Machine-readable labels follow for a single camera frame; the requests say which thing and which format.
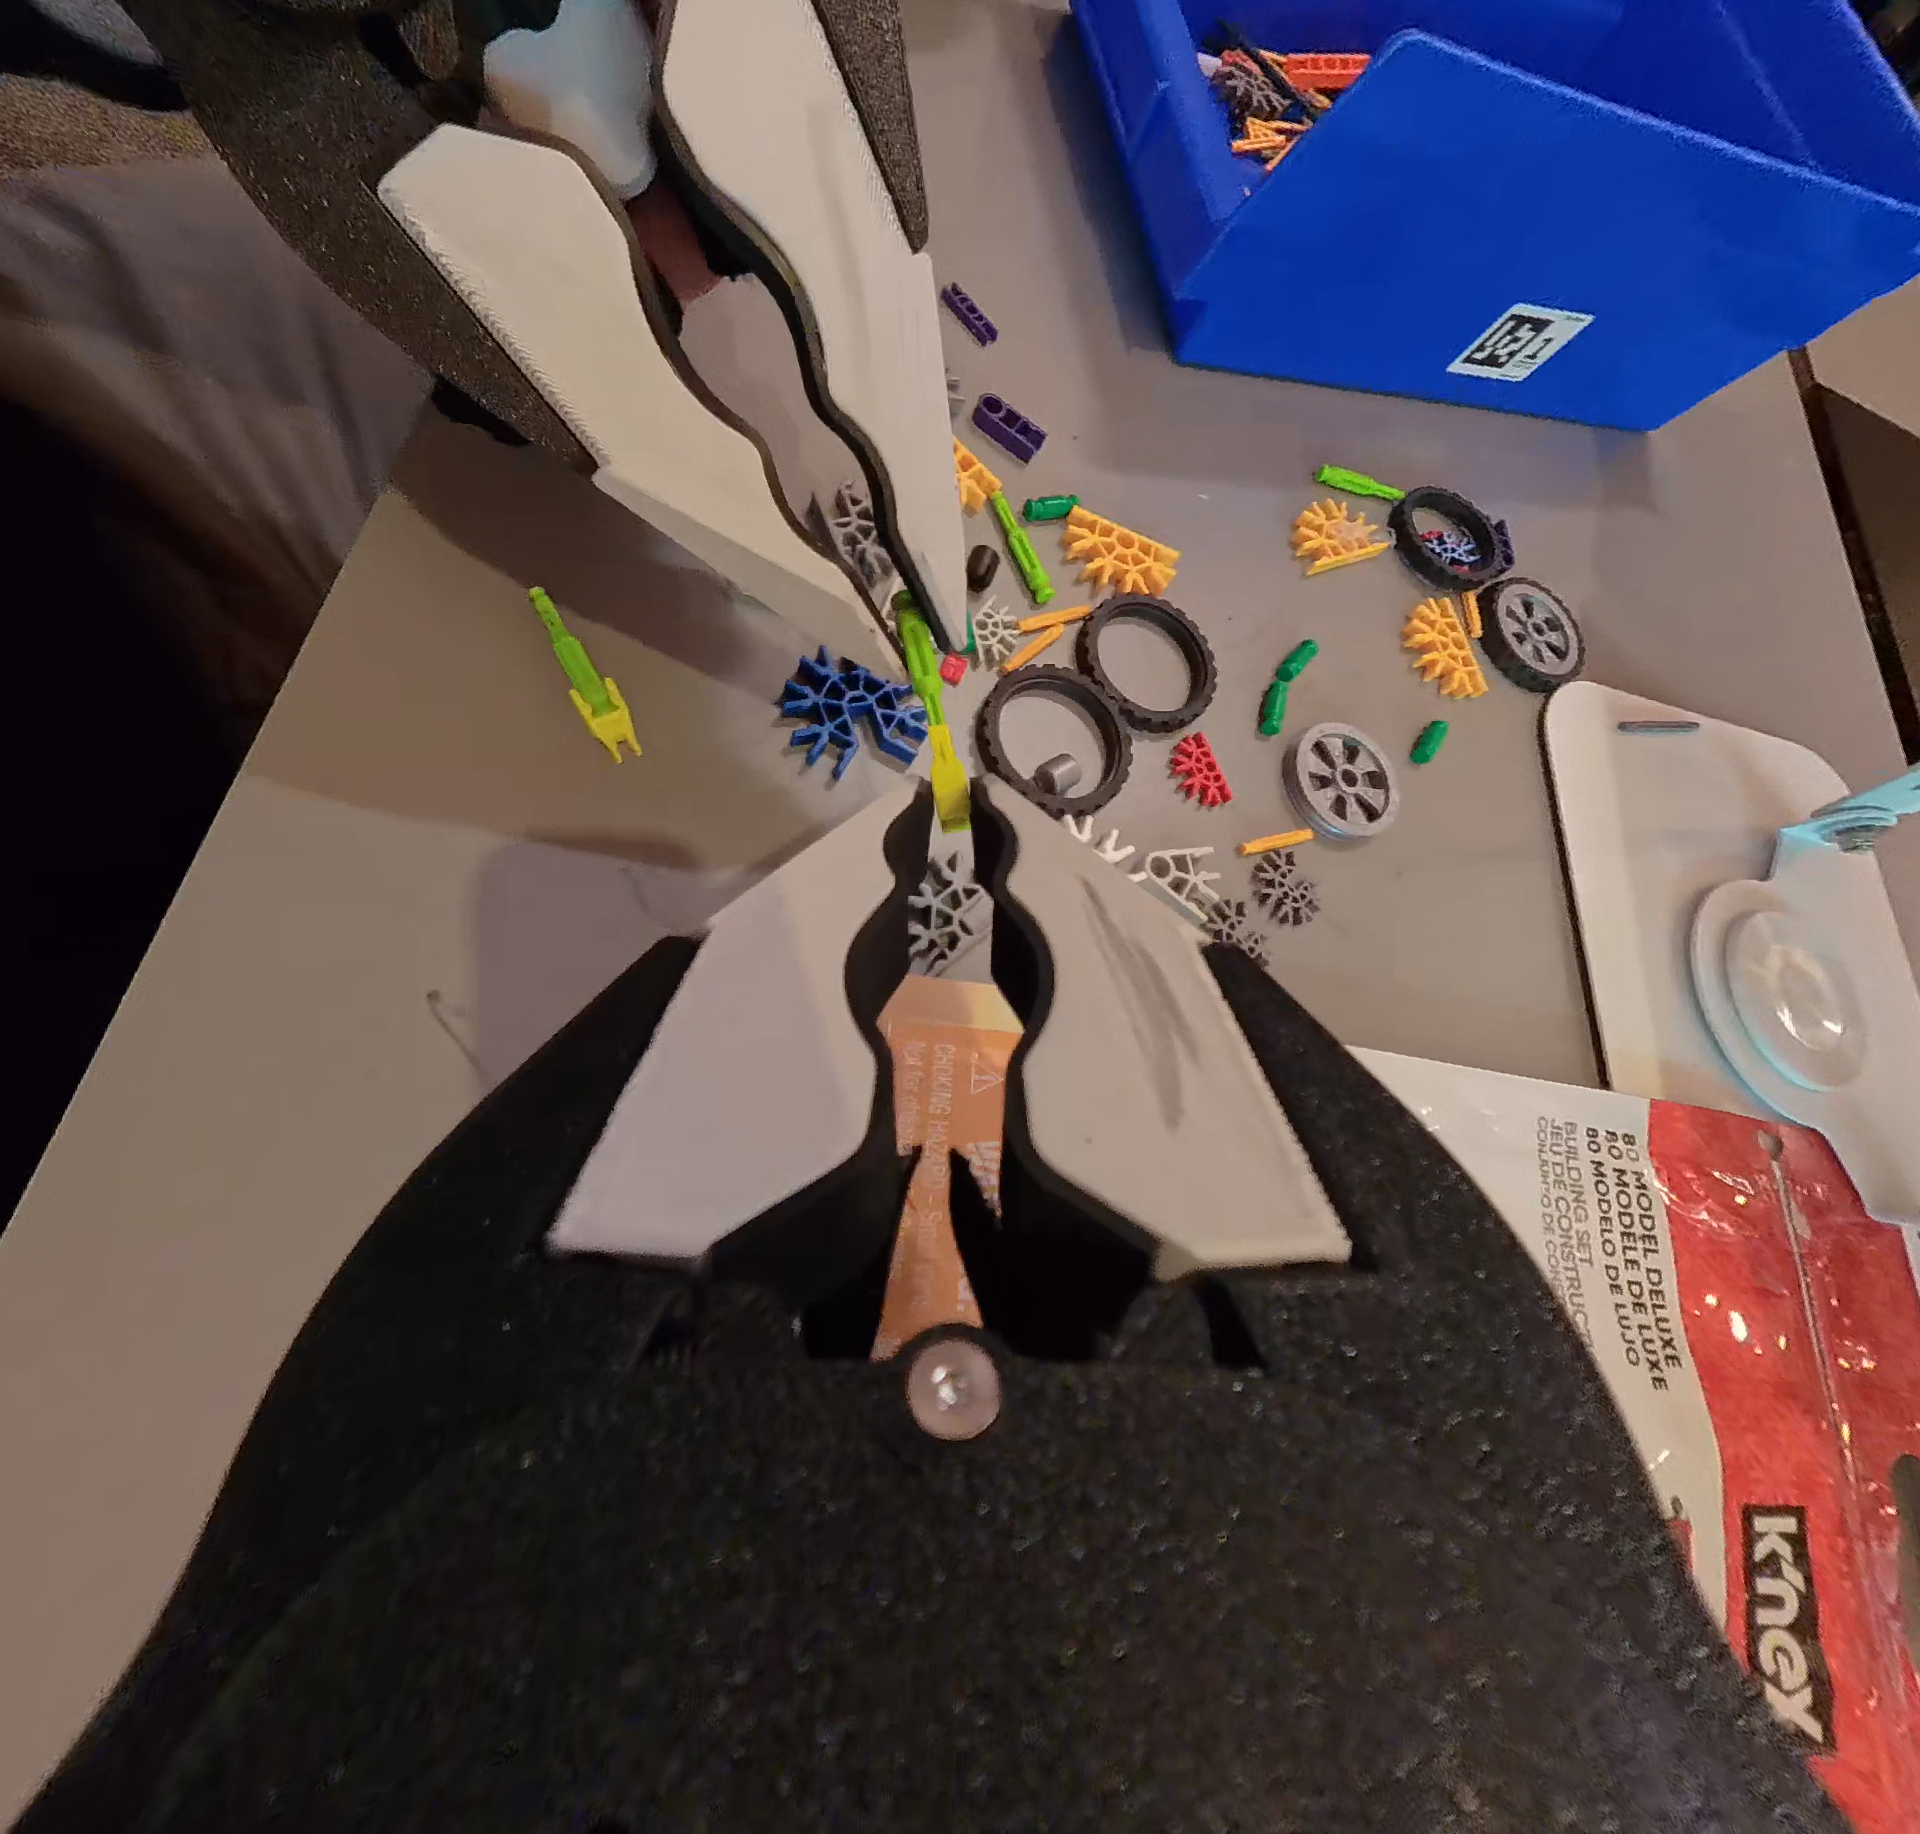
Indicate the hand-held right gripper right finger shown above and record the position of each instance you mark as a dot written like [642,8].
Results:
[1140,1099]

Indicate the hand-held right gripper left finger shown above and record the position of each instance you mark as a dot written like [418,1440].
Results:
[720,1099]

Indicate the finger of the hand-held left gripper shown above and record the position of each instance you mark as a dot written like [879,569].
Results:
[525,261]
[811,185]

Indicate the lime green rod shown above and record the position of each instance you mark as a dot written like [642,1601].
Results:
[1358,482]
[1021,548]
[923,681]
[563,651]

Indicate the small dark grey snowflake connector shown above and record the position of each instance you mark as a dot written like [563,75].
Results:
[1232,931]
[1286,886]

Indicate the purple clip connector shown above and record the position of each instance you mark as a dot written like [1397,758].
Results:
[1008,425]
[969,314]

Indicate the pale grey triangular connector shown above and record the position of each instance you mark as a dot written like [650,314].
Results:
[1177,876]

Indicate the dark grey half-snowflake connector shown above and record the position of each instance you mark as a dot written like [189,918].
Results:
[946,912]

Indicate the short orange rod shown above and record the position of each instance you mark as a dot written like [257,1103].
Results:
[1055,617]
[1032,651]
[1277,843]

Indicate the grey cylinder spacer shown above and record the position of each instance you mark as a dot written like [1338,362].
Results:
[1062,779]

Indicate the red fan connector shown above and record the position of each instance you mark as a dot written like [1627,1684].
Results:
[1200,773]

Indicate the yellow fan connector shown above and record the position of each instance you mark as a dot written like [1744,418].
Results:
[975,481]
[1121,551]
[1443,651]
[1327,536]

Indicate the grey wheel hub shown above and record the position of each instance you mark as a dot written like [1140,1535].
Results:
[1339,780]

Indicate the black rubber tire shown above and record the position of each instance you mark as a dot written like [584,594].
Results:
[1088,661]
[990,741]

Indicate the short dark green rod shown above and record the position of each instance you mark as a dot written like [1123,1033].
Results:
[1298,661]
[1050,506]
[1272,711]
[1429,741]

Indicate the blue snowflake connector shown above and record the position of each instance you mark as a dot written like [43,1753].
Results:
[841,711]

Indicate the small black cap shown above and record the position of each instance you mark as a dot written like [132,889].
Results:
[982,569]

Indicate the pile of construction pieces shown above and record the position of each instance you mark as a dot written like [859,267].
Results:
[1276,96]

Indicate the small white snowflake connector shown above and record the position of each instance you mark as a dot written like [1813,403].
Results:
[995,636]

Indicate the white document stand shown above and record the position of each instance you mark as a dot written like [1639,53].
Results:
[1651,844]

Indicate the grey wheel with black tire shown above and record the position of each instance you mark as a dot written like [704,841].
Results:
[1533,636]

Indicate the black tire with inner connectors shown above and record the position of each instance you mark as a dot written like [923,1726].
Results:
[1407,514]

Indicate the red white toy packaging bag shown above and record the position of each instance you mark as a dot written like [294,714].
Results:
[1771,1264]

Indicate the person's dark clothing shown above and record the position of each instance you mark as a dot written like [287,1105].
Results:
[91,816]

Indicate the blue plastic storage bin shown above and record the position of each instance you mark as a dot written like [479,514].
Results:
[1501,215]

